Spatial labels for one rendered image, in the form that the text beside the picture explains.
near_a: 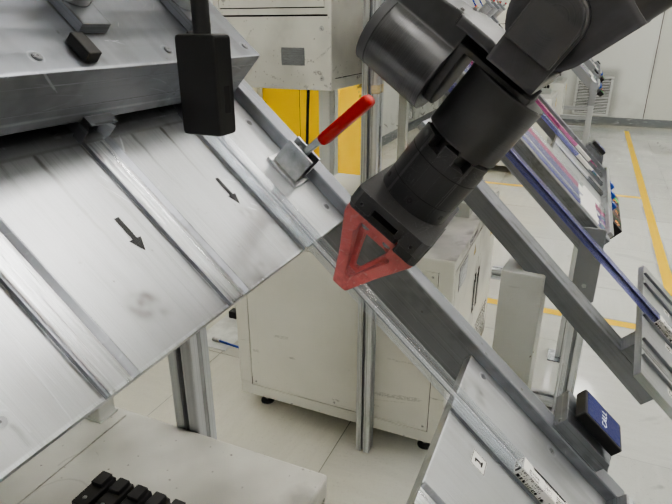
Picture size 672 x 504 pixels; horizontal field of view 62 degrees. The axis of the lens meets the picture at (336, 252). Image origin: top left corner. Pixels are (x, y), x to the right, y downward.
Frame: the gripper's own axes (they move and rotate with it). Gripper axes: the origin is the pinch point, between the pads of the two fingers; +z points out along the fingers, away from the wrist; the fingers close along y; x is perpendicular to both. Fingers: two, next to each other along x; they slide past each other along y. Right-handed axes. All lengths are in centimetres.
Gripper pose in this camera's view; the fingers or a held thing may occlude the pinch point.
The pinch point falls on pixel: (348, 275)
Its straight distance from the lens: 47.2
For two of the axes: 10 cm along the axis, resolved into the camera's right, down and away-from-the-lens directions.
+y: -4.0, 3.4, -8.5
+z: -5.4, 6.7, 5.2
